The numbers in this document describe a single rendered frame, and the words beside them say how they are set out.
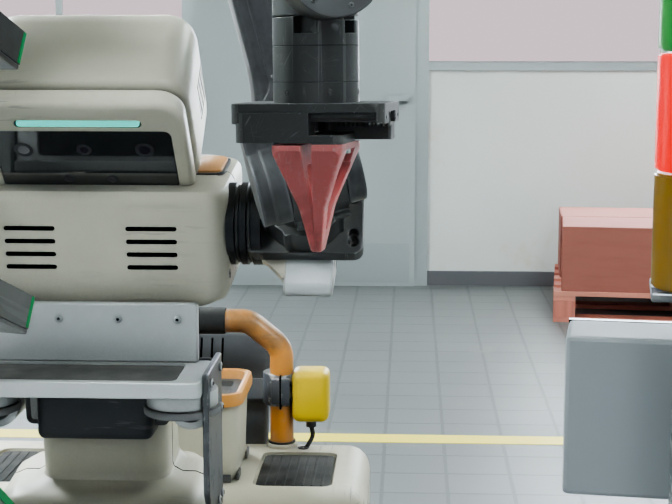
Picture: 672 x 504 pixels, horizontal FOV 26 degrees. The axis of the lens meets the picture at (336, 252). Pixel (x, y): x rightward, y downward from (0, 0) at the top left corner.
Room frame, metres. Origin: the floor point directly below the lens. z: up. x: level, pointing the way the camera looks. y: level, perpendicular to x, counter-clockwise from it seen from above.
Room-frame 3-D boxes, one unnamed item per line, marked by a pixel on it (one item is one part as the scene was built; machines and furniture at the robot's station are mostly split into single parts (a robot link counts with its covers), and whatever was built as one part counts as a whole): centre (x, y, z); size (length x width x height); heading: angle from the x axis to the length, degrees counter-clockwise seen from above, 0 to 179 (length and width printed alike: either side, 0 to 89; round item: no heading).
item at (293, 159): (0.97, 0.00, 1.27); 0.07 x 0.07 x 0.09; 78
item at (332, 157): (0.97, 0.02, 1.27); 0.07 x 0.07 x 0.09; 78
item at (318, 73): (0.97, 0.01, 1.34); 0.10 x 0.07 x 0.07; 78
